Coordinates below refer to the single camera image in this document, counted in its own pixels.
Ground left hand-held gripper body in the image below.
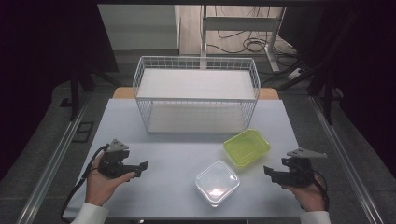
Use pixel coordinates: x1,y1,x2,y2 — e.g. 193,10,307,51
97,138,141,180

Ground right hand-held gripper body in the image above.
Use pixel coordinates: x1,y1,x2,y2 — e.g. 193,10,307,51
278,147,329,189

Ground green plastic container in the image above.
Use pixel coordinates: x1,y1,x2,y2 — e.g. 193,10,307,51
222,128,271,168

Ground clear plastic lidded container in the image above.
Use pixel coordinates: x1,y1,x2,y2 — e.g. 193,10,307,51
194,160,241,208

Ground white wire shelf rack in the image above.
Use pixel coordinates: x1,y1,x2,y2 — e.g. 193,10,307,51
133,55,262,135

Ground person's right hand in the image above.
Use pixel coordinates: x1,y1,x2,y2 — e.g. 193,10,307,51
280,174,328,213

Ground person's left hand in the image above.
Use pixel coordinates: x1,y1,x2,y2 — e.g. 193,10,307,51
85,153,137,207

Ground wooden table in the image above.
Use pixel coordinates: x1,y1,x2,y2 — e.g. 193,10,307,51
111,87,280,101

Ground black stand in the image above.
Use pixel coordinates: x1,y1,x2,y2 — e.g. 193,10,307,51
261,60,344,126
60,62,123,122

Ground white power strip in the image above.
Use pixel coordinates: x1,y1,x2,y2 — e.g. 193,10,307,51
286,67,304,80

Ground dark curtain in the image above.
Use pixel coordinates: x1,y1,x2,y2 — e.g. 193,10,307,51
278,0,396,178
0,0,120,182

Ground white cabinet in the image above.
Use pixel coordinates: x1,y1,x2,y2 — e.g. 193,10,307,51
97,4,182,57

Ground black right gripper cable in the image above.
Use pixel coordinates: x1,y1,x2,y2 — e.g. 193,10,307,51
312,176,331,211

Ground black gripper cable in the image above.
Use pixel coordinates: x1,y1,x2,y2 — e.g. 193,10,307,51
312,176,331,211
60,144,110,224

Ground black floor bracket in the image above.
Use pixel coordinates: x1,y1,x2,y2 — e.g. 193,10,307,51
71,121,95,144

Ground aluminium rail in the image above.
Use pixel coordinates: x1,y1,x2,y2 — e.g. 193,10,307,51
15,92,92,224
308,95,385,224

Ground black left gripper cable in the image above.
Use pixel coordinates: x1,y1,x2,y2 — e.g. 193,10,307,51
60,144,110,224

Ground black floor cables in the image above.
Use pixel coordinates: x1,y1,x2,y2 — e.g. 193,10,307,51
206,5,301,68

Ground white metal desk frame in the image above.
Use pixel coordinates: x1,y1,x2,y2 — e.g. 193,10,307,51
200,4,288,73

